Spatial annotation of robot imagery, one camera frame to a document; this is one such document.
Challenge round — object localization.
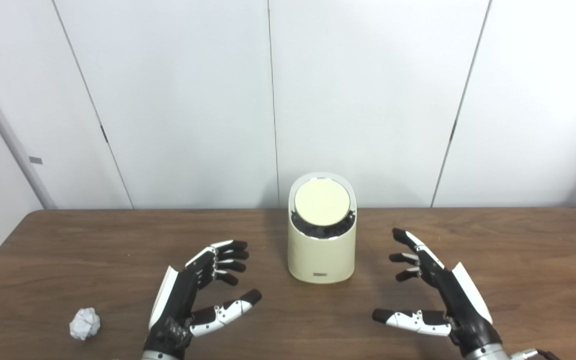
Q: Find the black bin liner bag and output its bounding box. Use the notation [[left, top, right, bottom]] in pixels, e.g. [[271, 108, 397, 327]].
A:
[[290, 210, 356, 240]]

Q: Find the white paper ball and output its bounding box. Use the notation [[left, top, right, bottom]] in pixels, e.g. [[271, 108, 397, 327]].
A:
[[69, 307, 102, 341]]

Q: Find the cream round bin lid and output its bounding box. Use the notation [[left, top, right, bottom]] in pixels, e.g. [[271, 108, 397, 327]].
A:
[[294, 178, 351, 224]]

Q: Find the cream-colored round bin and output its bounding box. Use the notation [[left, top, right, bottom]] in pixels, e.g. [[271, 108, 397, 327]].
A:
[[287, 172, 357, 285]]

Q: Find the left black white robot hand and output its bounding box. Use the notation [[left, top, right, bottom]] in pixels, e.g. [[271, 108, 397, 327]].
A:
[[143, 240, 263, 360]]

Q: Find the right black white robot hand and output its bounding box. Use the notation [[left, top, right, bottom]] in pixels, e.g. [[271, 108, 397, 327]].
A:
[[372, 228, 504, 358]]

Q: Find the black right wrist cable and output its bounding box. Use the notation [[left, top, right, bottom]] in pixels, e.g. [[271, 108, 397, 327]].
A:
[[510, 348, 564, 360]]

